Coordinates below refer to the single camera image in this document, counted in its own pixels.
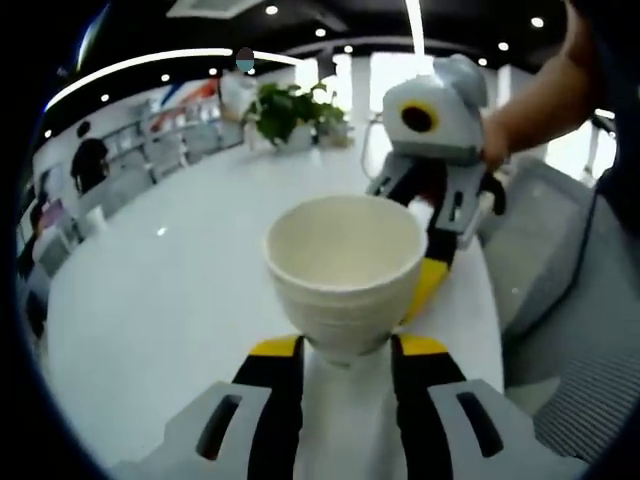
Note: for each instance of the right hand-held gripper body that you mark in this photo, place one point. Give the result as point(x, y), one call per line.
point(450, 130)

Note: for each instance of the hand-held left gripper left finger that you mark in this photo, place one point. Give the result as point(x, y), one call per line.
point(275, 410)

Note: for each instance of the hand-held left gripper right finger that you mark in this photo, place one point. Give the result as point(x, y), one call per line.
point(425, 410)

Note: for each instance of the white paper cup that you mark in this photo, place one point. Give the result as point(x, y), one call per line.
point(345, 300)
point(96, 220)

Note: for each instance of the person's right hand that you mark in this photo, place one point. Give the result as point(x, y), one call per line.
point(500, 140)

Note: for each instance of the ceiling light strip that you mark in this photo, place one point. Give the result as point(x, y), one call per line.
point(414, 25)
point(150, 60)

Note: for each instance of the grey mesh office chair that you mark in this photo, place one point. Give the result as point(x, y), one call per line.
point(550, 250)

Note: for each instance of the green potted plant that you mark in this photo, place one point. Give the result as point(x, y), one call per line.
point(285, 110)

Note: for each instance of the group of round ceiling spotlights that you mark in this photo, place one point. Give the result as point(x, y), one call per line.
point(537, 22)

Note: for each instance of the person's dark shirt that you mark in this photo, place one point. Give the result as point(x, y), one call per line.
point(620, 100)

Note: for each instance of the white shelving unit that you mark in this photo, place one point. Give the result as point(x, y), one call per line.
point(165, 140)

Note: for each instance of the ceiling air conditioner vent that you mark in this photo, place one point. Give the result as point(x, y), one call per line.
point(210, 6)

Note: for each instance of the white office chair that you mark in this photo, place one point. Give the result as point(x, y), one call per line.
point(55, 250)

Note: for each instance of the grey low partition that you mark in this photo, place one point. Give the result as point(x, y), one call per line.
point(115, 190)

